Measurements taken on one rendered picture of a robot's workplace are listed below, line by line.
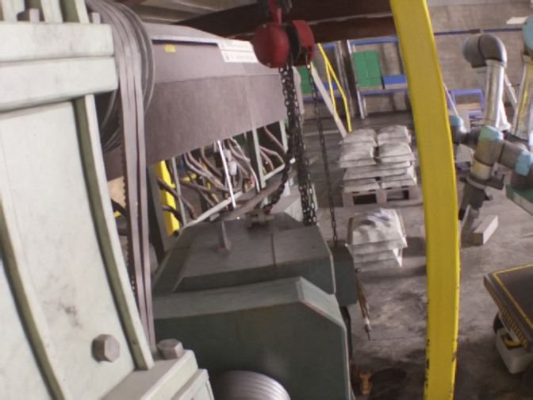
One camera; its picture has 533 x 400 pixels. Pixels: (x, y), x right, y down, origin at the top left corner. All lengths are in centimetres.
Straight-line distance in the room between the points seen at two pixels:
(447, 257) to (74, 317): 103
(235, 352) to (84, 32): 62
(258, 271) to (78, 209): 49
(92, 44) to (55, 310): 33
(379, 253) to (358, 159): 189
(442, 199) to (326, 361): 58
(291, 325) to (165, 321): 23
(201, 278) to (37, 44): 64
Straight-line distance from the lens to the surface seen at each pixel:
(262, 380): 95
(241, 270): 103
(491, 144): 148
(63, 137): 63
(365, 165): 519
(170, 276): 117
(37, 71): 57
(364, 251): 339
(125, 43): 75
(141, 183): 77
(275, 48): 153
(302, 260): 103
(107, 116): 73
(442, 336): 151
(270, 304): 92
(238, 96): 247
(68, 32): 62
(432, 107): 131
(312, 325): 94
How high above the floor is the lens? 119
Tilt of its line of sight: 10 degrees down
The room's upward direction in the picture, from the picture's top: 9 degrees counter-clockwise
